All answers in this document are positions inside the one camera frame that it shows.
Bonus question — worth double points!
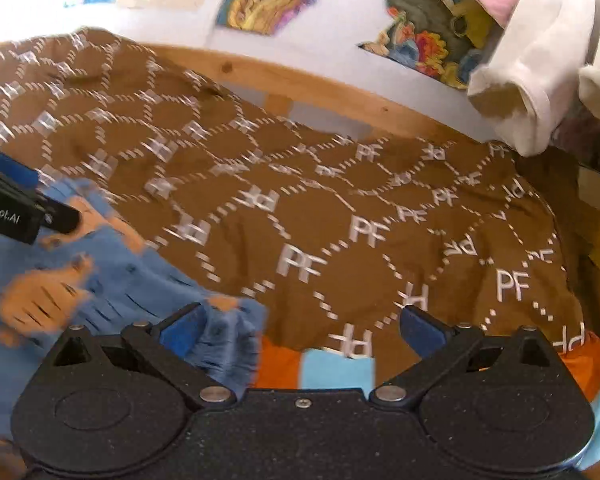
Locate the white garment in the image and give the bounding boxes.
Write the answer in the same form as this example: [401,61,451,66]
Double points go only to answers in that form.
[467,0,600,158]

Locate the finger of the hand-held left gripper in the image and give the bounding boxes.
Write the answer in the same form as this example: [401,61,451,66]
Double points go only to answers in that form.
[0,135,45,204]
[41,195,82,235]

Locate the colourful patterned wall cloth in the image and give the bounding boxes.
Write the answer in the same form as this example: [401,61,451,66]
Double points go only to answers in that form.
[357,0,498,91]

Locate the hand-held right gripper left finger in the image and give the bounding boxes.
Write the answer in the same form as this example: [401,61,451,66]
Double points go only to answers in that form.
[45,302,237,409]

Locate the multicolour patchwork blanket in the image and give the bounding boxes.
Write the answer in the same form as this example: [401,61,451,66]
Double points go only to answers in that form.
[252,332,600,471]

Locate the wooden bed frame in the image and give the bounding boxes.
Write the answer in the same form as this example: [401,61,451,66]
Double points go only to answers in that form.
[145,45,600,291]

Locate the brown printed blanket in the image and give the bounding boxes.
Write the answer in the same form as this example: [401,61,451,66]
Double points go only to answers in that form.
[0,27,588,361]

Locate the blue orange printed pants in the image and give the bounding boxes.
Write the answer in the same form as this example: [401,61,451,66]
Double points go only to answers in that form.
[0,177,268,441]

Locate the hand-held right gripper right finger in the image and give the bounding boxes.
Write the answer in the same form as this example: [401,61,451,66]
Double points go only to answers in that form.
[369,304,562,409]

